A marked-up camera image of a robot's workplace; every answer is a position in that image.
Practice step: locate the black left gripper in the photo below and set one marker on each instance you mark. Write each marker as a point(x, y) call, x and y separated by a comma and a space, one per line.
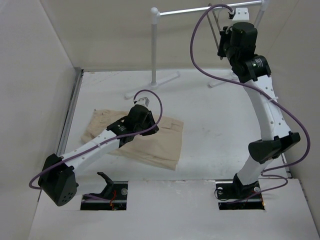
point(150, 119)

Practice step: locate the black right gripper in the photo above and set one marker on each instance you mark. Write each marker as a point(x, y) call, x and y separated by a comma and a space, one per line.
point(226, 33)

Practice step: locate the grey clothes hanger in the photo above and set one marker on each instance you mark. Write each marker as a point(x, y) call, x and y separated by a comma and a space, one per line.
point(215, 30)

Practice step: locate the beige cargo trousers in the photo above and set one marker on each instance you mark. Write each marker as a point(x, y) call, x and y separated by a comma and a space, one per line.
point(161, 150)

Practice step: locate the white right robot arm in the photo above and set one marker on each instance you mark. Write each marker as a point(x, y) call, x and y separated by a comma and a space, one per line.
point(276, 135)

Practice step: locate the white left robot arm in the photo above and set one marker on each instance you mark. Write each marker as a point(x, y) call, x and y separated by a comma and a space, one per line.
point(58, 176)

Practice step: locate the white clothes rack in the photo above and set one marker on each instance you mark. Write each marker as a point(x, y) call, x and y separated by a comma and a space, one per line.
point(155, 18)

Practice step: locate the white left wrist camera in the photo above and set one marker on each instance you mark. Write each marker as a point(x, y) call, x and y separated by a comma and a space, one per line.
point(144, 101)

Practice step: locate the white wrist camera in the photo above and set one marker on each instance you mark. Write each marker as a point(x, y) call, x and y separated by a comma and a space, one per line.
point(144, 101)
point(240, 14)

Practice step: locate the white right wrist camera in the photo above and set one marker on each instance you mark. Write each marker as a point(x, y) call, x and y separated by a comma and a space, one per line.
point(240, 14)

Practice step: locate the left metal table rail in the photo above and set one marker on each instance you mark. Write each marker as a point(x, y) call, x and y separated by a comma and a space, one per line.
point(70, 111)

